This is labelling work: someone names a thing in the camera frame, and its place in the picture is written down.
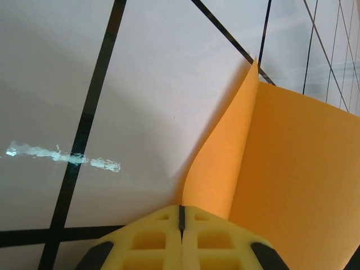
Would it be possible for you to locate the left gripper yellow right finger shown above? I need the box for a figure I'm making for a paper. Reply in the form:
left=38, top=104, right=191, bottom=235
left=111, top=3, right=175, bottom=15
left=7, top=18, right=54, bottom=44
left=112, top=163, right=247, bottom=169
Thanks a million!
left=181, top=205, right=290, bottom=270

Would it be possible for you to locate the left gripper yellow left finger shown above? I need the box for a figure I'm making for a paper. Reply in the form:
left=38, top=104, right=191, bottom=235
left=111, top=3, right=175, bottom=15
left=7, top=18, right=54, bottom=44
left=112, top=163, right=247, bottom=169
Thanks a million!
left=75, top=205, right=183, bottom=270

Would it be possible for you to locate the orange cloth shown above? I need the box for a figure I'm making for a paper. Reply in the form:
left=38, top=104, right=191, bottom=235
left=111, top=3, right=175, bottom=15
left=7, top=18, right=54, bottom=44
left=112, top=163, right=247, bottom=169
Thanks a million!
left=179, top=55, right=360, bottom=270

